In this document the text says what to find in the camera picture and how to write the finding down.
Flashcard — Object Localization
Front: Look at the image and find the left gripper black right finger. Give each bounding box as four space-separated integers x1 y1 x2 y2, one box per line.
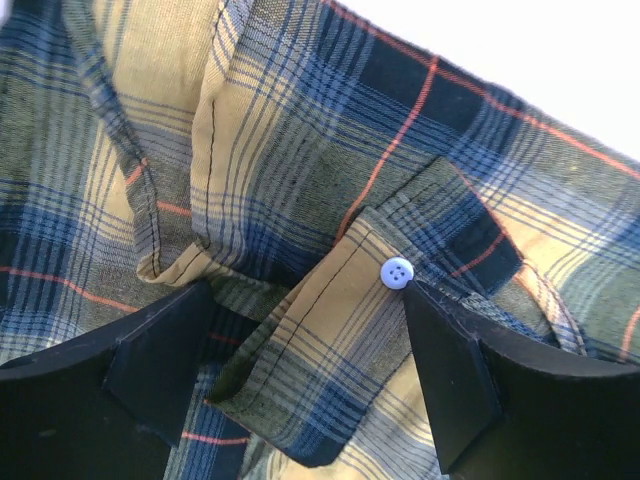
403 281 639 479

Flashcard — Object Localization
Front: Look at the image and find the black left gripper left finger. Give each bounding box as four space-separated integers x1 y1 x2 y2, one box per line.
1 281 214 479

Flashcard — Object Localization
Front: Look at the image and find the yellow plaid long sleeve shirt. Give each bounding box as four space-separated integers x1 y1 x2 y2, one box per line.
1 1 639 479

